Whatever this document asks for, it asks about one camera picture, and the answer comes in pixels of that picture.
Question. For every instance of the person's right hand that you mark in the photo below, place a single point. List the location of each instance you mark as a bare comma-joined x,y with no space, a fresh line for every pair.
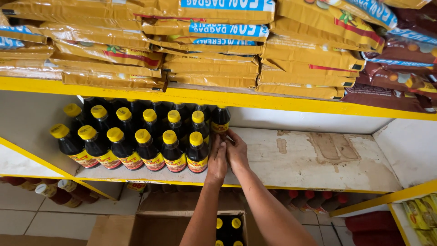
237,155

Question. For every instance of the person's left hand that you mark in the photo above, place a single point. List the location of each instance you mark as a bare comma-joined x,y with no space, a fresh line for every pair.
215,164

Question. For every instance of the person's right fingers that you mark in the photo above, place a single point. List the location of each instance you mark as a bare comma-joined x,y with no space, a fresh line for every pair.
234,137

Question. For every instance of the dark sauce bottle yellow cap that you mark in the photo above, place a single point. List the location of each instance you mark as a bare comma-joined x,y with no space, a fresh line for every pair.
219,243
238,243
219,223
236,223
220,121

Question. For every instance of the white shelf unit yellow edges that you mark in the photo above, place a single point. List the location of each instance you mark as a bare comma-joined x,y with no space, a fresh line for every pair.
300,157

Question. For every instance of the brown bottle red cap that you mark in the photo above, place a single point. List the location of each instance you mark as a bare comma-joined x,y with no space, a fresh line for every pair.
293,200
341,203
309,201
326,202

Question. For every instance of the stack of yellow cereal packets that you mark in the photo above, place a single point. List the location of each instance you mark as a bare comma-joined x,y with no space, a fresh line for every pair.
191,51

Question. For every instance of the row of dark sauce bottles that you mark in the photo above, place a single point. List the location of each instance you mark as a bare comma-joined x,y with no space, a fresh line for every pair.
136,143

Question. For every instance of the yellow price tag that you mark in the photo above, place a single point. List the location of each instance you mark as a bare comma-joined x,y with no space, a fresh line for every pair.
136,186

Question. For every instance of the brown cardboard box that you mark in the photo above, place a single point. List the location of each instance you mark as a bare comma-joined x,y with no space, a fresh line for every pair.
160,222

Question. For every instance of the red sauce bottle white cap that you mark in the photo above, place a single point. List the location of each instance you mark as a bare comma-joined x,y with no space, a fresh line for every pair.
58,196
18,181
80,192

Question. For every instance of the red mesh sack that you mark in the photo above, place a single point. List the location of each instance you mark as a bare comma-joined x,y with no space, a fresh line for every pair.
374,229

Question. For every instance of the stack of brown cereal packets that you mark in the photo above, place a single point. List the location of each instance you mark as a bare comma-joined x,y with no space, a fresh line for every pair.
399,71

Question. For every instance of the row of small yellow packets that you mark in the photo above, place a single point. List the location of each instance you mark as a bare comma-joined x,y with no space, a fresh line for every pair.
421,218

